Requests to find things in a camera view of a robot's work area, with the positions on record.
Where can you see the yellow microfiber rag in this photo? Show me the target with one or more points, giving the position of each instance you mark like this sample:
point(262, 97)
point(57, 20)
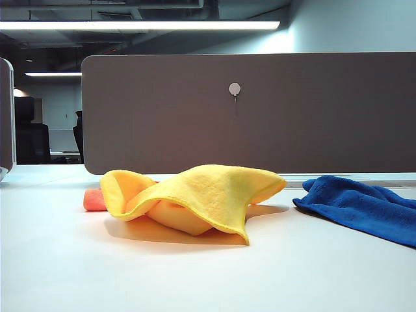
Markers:
point(201, 195)

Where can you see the long ceiling light strip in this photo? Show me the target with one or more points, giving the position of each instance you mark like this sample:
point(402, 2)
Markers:
point(139, 25)

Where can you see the black office chair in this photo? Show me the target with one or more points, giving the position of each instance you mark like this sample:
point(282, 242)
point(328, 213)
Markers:
point(78, 136)

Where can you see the grey desk divider panel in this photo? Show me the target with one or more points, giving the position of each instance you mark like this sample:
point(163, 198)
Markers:
point(227, 130)

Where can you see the blue microfiber rag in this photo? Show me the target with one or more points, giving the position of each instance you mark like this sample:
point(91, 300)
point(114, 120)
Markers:
point(357, 208)

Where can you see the black cabinet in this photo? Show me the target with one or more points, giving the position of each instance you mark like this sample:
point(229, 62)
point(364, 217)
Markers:
point(31, 136)

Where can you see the short ceiling light strip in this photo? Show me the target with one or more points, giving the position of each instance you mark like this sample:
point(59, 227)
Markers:
point(53, 74)

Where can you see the orange rag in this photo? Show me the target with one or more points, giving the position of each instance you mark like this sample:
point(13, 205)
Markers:
point(94, 200)

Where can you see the white adhesive wall hook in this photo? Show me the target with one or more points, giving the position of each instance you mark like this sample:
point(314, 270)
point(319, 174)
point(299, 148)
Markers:
point(234, 89)

